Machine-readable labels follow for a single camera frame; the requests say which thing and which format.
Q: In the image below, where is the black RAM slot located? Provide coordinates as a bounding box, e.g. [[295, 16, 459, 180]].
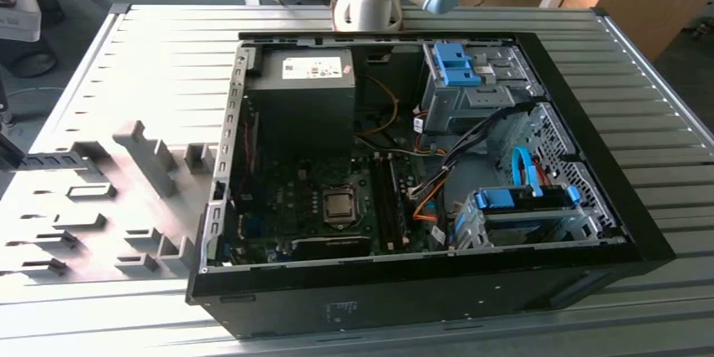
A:
[[371, 151, 398, 249]]

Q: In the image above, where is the grey parts rack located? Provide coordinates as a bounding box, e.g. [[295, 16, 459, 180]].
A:
[[0, 120, 220, 287]]

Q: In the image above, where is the green motherboard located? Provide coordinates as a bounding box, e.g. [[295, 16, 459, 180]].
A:
[[222, 151, 447, 265]]

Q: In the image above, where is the grey power supply unit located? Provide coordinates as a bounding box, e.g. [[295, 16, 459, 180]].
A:
[[243, 48, 358, 161]]

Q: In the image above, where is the white power supply label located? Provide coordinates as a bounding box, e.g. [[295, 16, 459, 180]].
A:
[[282, 54, 343, 80]]

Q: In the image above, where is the silver CPU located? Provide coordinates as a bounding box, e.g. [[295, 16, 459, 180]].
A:
[[325, 193, 358, 217]]

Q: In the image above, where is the black graphics card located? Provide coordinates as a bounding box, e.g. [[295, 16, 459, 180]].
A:
[[289, 234, 374, 262]]

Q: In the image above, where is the CPU socket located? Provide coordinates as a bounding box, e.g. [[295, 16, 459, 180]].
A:
[[317, 183, 365, 231]]

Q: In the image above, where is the black PC case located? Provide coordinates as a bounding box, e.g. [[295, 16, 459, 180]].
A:
[[184, 30, 677, 339]]

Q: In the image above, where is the blue disk carrier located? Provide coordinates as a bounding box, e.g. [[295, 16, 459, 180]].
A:
[[433, 42, 477, 87], [453, 212, 479, 248], [473, 187, 581, 212]]

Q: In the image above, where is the black disk drive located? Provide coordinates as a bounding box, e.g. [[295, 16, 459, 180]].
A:
[[521, 187, 570, 212]]

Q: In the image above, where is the black chair base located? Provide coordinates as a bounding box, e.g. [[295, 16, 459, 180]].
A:
[[681, 17, 714, 43]]

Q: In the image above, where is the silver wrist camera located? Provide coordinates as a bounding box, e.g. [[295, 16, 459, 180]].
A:
[[0, 0, 44, 43]]

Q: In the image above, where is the yellow wire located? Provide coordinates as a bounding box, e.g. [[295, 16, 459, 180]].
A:
[[357, 74, 401, 137]]

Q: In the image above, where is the orange wire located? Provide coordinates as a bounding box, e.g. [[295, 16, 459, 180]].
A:
[[411, 176, 447, 223]]

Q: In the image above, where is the black cable bundle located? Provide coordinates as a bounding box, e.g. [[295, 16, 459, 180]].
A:
[[426, 101, 531, 191]]

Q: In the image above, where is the blue flat wire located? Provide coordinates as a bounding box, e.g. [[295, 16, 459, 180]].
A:
[[510, 145, 546, 198]]

